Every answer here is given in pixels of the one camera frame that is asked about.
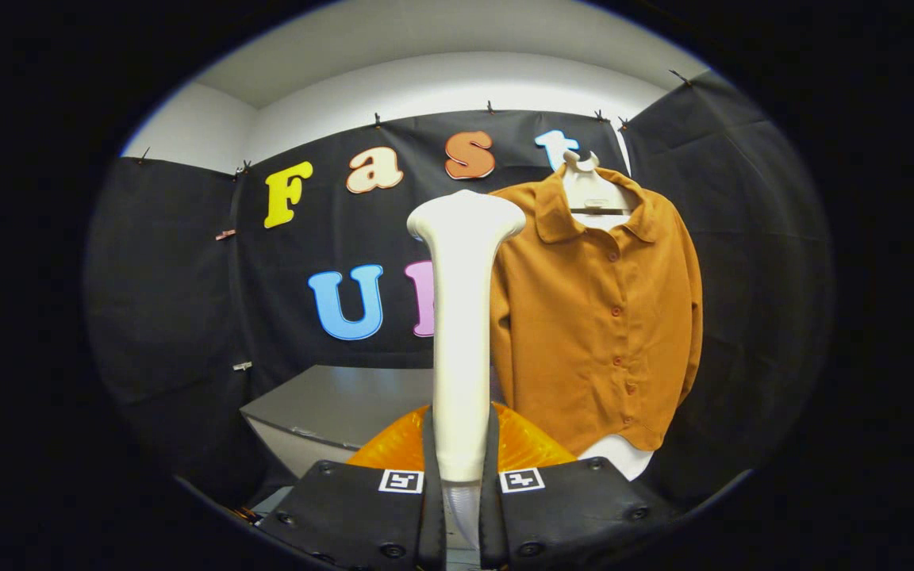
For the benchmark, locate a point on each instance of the dark hanger bar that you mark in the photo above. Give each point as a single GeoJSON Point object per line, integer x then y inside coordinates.
{"type": "Point", "coordinates": [600, 211]}

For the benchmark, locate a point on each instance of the grey cabinet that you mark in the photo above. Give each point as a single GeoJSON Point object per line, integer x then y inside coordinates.
{"type": "Point", "coordinates": [346, 396]}

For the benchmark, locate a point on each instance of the orange button-up shirt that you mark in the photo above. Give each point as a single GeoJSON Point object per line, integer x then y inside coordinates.
{"type": "Point", "coordinates": [584, 333]}

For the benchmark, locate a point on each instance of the white mannequin torso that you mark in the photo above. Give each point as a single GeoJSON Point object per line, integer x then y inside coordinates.
{"type": "Point", "coordinates": [592, 194]}

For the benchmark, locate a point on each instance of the white garment steamer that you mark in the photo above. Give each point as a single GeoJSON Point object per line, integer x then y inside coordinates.
{"type": "Point", "coordinates": [463, 317]}

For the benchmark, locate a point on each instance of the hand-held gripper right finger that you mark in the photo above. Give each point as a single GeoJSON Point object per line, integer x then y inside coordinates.
{"type": "Point", "coordinates": [576, 507]}

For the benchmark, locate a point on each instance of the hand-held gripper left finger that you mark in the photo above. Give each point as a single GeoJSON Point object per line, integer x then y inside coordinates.
{"type": "Point", "coordinates": [362, 507]}

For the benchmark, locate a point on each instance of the black backdrop cloth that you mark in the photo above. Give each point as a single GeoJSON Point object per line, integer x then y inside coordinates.
{"type": "Point", "coordinates": [187, 277]}

